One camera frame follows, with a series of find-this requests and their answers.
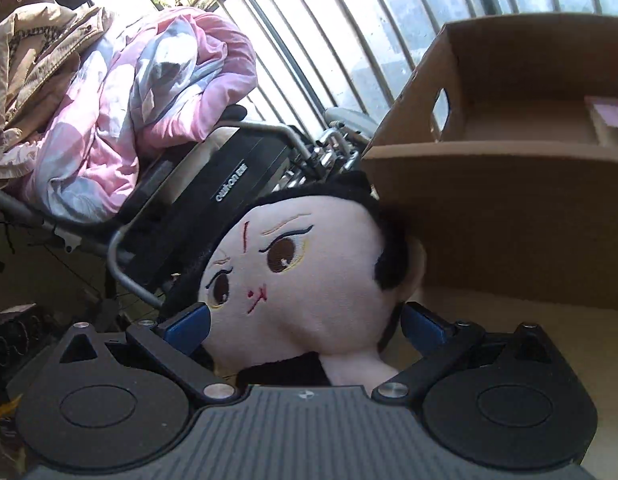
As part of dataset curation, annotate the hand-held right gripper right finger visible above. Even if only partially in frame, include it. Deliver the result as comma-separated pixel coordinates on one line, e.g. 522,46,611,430
371,302,560,401

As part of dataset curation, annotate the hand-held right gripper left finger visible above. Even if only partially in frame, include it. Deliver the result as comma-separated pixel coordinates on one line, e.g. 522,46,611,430
56,302,240,403

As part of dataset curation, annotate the plush doll red shirt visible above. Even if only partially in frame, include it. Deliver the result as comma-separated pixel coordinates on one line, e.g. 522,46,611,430
161,180,427,388

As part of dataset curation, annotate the brown cardboard box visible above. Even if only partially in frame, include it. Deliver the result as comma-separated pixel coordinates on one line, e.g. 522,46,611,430
361,12,618,313

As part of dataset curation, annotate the white desktop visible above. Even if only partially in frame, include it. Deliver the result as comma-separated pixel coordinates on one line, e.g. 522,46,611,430
384,285,618,466

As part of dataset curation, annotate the black folding wheelchair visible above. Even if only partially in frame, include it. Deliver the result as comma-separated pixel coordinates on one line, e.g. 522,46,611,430
0,105,385,321

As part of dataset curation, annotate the pink patterned quilt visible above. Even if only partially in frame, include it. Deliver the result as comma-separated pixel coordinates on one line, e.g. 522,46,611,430
14,6,260,223

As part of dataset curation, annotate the beige jacket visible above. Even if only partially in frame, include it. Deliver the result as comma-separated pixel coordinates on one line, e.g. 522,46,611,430
0,2,115,181

